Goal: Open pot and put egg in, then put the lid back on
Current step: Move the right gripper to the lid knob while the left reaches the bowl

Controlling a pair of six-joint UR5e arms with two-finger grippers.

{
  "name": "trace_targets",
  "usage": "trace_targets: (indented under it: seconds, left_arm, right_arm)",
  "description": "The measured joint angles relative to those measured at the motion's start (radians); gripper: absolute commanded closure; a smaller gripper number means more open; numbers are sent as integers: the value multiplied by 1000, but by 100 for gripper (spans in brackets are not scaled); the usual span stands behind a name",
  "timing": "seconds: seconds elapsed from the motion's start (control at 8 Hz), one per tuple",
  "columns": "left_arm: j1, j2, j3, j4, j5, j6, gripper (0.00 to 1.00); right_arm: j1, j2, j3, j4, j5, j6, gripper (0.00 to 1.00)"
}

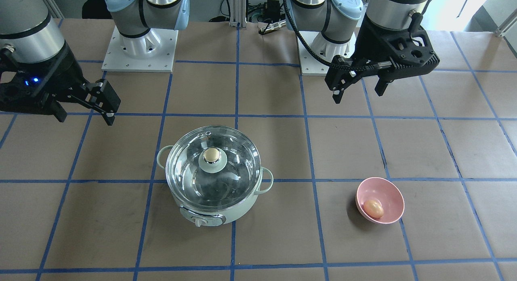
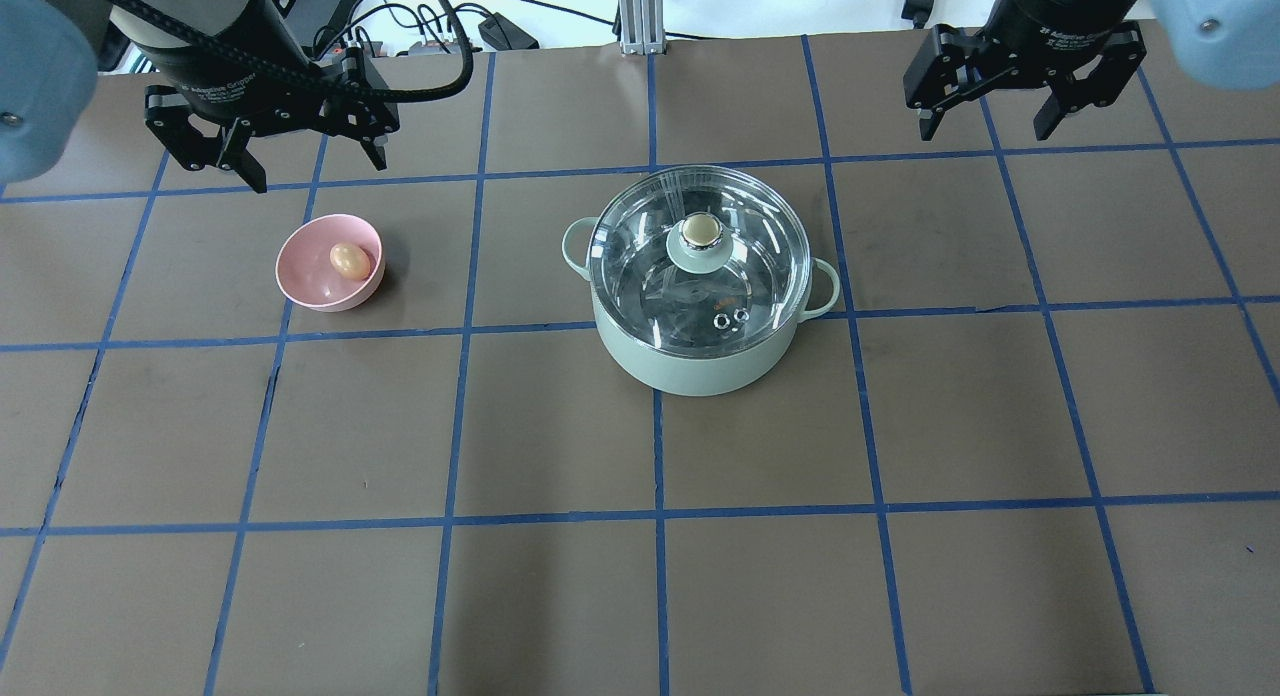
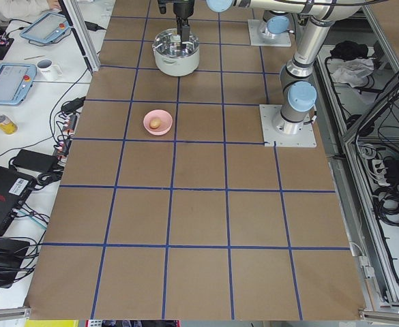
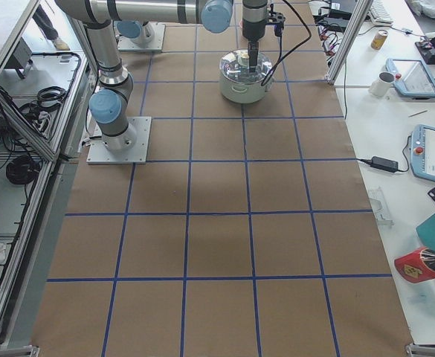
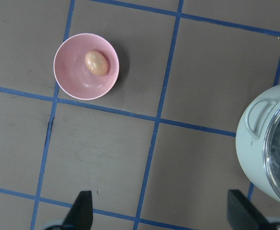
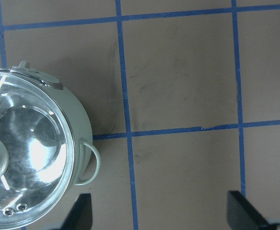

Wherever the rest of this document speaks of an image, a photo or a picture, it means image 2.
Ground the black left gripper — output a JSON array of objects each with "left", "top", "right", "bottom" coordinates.
[{"left": 110, "top": 0, "right": 401, "bottom": 194}]

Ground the pink bowl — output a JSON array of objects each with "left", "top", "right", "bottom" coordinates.
[{"left": 275, "top": 212, "right": 387, "bottom": 313}]

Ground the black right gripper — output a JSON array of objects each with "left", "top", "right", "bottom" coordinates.
[{"left": 904, "top": 0, "right": 1147, "bottom": 143}]

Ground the brown egg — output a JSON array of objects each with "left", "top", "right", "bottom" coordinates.
[{"left": 329, "top": 242, "right": 374, "bottom": 281}]

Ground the aluminium frame post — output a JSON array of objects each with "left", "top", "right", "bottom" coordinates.
[{"left": 616, "top": 0, "right": 667, "bottom": 55}]

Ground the glass pot lid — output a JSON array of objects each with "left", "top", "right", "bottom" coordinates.
[{"left": 575, "top": 166, "right": 813, "bottom": 358}]

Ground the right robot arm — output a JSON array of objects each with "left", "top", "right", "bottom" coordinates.
[{"left": 902, "top": 0, "right": 1277, "bottom": 141}]

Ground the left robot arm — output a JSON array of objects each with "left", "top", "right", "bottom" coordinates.
[{"left": 1, "top": 0, "right": 401, "bottom": 193}]

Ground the black power adapter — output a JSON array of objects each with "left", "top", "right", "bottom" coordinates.
[{"left": 477, "top": 12, "right": 541, "bottom": 52}]

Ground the mint green electric pot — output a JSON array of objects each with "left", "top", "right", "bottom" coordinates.
[{"left": 561, "top": 166, "right": 842, "bottom": 397}]

